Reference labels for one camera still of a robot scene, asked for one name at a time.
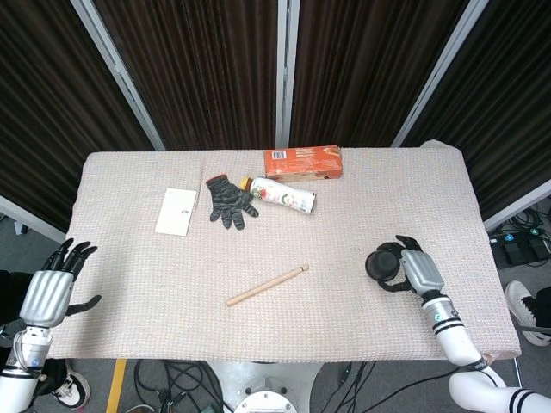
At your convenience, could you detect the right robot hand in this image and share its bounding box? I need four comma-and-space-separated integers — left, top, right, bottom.
376, 234, 447, 299

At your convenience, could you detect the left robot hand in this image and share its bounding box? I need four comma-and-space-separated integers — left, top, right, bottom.
18, 238, 103, 329

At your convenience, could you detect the black plastic cup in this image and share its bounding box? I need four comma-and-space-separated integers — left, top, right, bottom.
368, 243, 401, 280

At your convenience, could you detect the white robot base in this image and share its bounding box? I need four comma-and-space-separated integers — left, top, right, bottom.
205, 361, 329, 413

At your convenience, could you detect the black white sneaker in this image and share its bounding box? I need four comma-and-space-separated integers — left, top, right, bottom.
50, 372, 92, 409

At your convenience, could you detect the white labelled drink bottle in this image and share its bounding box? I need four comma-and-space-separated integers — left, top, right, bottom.
239, 176, 319, 216

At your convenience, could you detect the white paper card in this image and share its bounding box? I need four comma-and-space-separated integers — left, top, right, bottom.
154, 187, 199, 237

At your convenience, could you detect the wooden stick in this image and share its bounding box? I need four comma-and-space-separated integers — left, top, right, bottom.
226, 263, 311, 307

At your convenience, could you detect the beige waffle table cloth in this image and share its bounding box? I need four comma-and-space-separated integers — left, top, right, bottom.
45, 139, 523, 363

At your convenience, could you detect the orange cardboard box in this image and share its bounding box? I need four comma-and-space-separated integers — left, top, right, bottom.
263, 145, 344, 182

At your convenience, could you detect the dark brown partition panel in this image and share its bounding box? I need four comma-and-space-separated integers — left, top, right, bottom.
0, 0, 157, 233
92, 0, 288, 151
289, 0, 471, 149
402, 0, 551, 221

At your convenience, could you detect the black grey knit glove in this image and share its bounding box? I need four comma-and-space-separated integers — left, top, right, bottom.
205, 173, 260, 231

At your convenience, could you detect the grey partition bottom rail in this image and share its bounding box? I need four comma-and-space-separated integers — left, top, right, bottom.
482, 178, 551, 234
0, 194, 68, 245

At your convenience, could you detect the black cable bundle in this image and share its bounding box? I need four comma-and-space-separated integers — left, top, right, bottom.
133, 360, 227, 413

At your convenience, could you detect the grey partition post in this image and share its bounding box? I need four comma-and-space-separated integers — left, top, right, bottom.
275, 0, 301, 149
390, 0, 490, 149
70, 0, 167, 151

